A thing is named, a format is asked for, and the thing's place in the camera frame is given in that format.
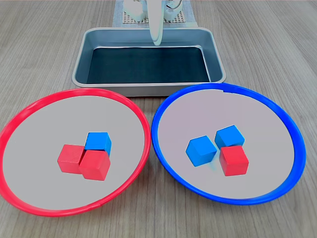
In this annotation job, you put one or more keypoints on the black tray mat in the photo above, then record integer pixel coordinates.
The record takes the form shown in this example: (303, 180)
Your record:
(148, 64)

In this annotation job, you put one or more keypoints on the blue-rimmed white plate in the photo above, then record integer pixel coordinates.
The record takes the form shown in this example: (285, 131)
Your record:
(267, 138)

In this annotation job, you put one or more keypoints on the blue cube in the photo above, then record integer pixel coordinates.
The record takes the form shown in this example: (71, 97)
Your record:
(229, 136)
(97, 140)
(201, 151)

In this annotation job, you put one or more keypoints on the steel tray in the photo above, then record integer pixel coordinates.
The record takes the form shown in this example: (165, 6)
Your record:
(84, 57)

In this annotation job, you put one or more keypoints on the red-rimmed white plate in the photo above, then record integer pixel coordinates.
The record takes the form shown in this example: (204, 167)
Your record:
(49, 129)

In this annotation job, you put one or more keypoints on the red cube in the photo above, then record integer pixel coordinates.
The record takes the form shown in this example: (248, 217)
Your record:
(69, 158)
(95, 164)
(234, 161)

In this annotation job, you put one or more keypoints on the pale perforated base plate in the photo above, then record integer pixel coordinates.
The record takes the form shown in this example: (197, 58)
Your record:
(178, 18)

